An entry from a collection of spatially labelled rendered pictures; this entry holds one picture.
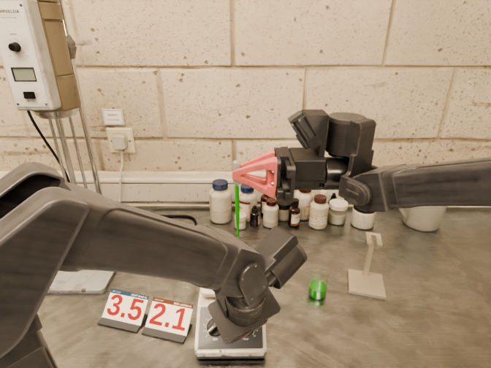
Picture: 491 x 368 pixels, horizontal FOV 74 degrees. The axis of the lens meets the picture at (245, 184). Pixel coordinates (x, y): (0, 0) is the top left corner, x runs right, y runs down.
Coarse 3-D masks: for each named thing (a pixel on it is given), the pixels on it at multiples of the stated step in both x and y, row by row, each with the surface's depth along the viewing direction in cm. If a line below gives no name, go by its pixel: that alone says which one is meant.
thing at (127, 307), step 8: (112, 296) 69; (120, 296) 69; (128, 296) 69; (112, 304) 69; (120, 304) 68; (128, 304) 68; (136, 304) 68; (144, 304) 68; (104, 312) 68; (112, 312) 68; (120, 312) 68; (128, 312) 67; (136, 312) 67; (136, 320) 66
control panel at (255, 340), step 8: (200, 312) 62; (208, 312) 62; (200, 320) 61; (208, 320) 61; (200, 328) 60; (200, 336) 59; (208, 336) 59; (248, 336) 59; (256, 336) 59; (200, 344) 59; (208, 344) 59; (216, 344) 59; (224, 344) 59; (232, 344) 59; (240, 344) 59; (248, 344) 59; (256, 344) 59
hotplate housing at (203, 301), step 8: (200, 288) 67; (200, 296) 65; (200, 304) 63; (264, 328) 61; (264, 336) 60; (264, 344) 59; (200, 352) 58; (208, 352) 58; (216, 352) 58; (224, 352) 58; (232, 352) 58; (240, 352) 58; (248, 352) 58; (256, 352) 58; (264, 352) 59
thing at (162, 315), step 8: (160, 304) 67; (168, 304) 67; (152, 312) 67; (160, 312) 66; (168, 312) 66; (176, 312) 66; (184, 312) 66; (152, 320) 66; (160, 320) 66; (168, 320) 65; (176, 320) 65; (184, 320) 65; (168, 328) 65; (176, 328) 64; (184, 328) 64
